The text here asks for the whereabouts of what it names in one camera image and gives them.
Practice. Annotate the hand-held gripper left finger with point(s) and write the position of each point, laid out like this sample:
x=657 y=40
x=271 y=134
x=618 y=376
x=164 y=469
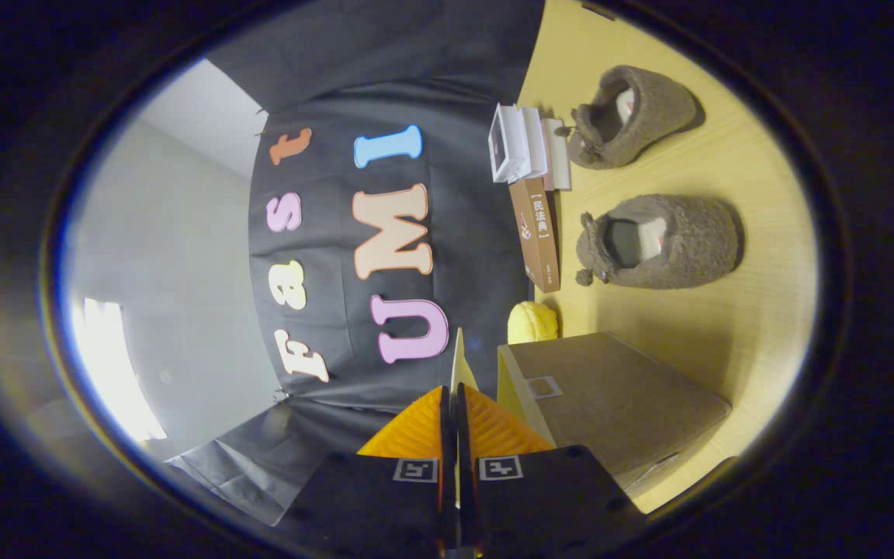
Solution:
x=448 y=481

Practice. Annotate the brown book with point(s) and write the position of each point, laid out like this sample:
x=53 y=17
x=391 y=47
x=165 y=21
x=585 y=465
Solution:
x=536 y=237

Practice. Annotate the pale grey book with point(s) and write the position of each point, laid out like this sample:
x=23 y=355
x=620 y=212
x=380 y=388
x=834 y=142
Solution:
x=558 y=155

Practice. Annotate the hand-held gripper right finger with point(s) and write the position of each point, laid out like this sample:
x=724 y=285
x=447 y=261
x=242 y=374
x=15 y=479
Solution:
x=469 y=481

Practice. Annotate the yellow plush toy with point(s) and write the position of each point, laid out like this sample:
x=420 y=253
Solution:
x=532 y=322

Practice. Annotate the white box with dark print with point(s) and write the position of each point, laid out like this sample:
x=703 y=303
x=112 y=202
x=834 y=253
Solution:
x=505 y=144

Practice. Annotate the black backdrop cloth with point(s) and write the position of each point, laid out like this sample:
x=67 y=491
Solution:
x=385 y=85

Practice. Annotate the brown fuzzy slipper shoe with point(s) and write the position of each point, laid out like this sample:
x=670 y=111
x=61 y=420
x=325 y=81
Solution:
x=687 y=244
x=653 y=112

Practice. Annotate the brown storage box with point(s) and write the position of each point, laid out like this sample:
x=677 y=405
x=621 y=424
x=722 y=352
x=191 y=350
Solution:
x=618 y=396

